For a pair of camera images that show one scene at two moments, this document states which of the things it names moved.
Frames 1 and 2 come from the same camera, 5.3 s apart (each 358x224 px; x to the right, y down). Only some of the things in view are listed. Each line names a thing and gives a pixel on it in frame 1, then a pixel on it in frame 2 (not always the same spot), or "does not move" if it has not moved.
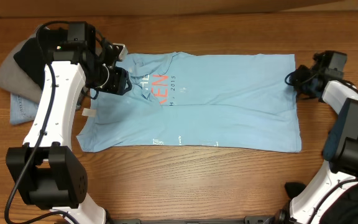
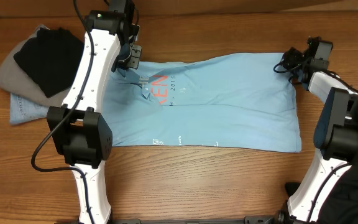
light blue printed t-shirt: x=230 y=102 does not move
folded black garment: x=34 y=55 does not move
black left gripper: x=120 y=76 → x=133 y=61
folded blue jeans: x=21 y=109 does not move
